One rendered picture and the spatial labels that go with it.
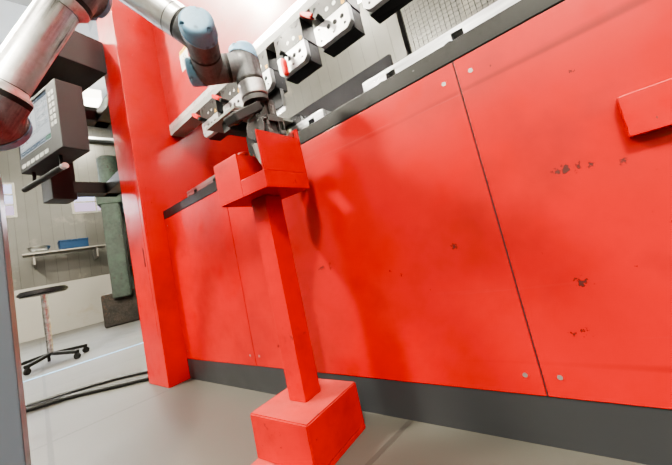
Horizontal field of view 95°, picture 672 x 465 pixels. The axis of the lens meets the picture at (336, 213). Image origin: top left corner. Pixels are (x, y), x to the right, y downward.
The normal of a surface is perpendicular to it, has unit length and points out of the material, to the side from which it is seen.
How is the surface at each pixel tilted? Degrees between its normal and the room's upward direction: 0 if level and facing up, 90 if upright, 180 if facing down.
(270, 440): 90
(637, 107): 90
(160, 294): 90
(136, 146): 90
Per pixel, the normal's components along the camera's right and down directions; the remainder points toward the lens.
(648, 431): -0.62, 0.05
